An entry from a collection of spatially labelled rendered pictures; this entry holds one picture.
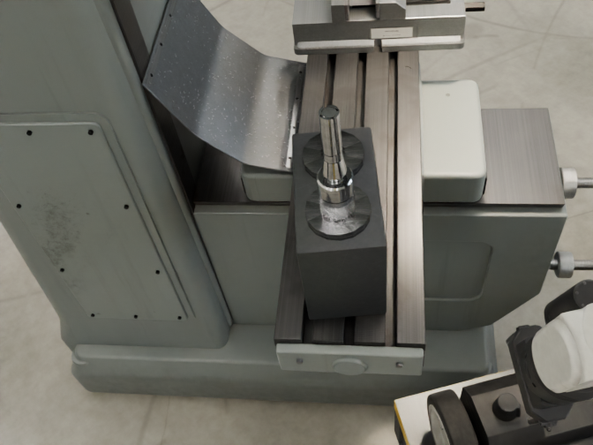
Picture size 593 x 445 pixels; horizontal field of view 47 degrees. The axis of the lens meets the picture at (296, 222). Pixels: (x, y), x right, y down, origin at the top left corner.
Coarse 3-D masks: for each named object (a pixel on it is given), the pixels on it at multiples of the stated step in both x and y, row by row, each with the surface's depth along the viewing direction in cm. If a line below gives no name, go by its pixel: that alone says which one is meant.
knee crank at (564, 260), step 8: (560, 256) 151; (568, 256) 151; (552, 264) 152; (560, 264) 150; (568, 264) 150; (576, 264) 152; (584, 264) 151; (592, 264) 151; (560, 272) 151; (568, 272) 150
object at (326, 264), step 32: (352, 128) 102; (320, 160) 97; (352, 160) 96; (320, 224) 90; (352, 224) 89; (320, 256) 90; (352, 256) 90; (384, 256) 90; (320, 288) 96; (352, 288) 97; (384, 288) 97
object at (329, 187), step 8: (320, 168) 87; (320, 176) 86; (344, 176) 86; (352, 176) 86; (320, 184) 85; (328, 184) 85; (336, 184) 85; (344, 184) 85; (352, 184) 86; (328, 192) 85; (336, 192) 85
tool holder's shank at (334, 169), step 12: (336, 108) 77; (324, 120) 77; (336, 120) 77; (324, 132) 78; (336, 132) 78; (324, 144) 80; (336, 144) 80; (324, 156) 82; (336, 156) 81; (324, 168) 84; (336, 168) 83; (336, 180) 85
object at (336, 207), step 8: (320, 192) 87; (344, 192) 85; (352, 192) 87; (320, 200) 88; (328, 200) 87; (336, 200) 86; (344, 200) 87; (352, 200) 88; (320, 208) 91; (328, 208) 88; (336, 208) 88; (344, 208) 88; (352, 208) 90; (328, 216) 90; (336, 216) 89; (344, 216) 89
